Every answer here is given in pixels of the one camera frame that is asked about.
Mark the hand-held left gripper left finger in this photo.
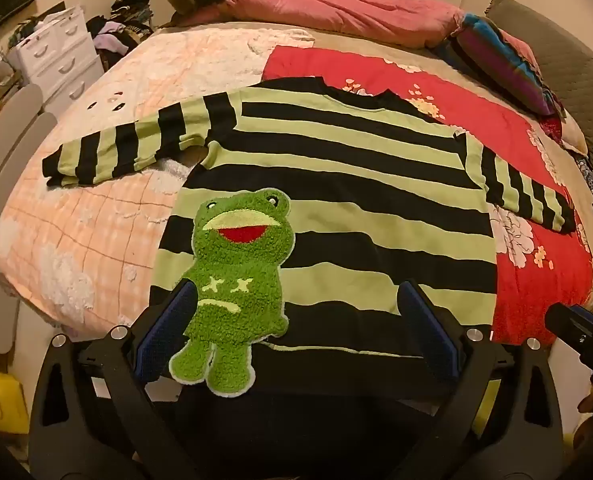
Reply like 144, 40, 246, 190
29, 280, 200, 480

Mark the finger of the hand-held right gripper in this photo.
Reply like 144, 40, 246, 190
546, 302, 593, 357

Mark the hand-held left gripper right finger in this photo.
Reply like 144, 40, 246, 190
396, 280, 564, 480

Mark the green black striped frog sweater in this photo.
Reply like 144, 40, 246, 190
43, 76, 577, 401

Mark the pile of clothes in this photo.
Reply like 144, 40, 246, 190
85, 0, 156, 72

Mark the peach checkered fluffy blanket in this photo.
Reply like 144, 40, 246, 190
0, 27, 307, 333

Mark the red floral blanket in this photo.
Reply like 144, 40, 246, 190
262, 45, 593, 347

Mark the dark red patterned cloth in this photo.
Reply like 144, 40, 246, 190
539, 110, 567, 147

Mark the grey padded bed footboard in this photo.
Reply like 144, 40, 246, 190
0, 82, 58, 356

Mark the grey quilted headboard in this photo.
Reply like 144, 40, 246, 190
483, 0, 593, 196

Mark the colourful striped pillow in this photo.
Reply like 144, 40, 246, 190
436, 12, 567, 117

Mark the white drawer cabinet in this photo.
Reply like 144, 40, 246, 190
7, 5, 103, 111

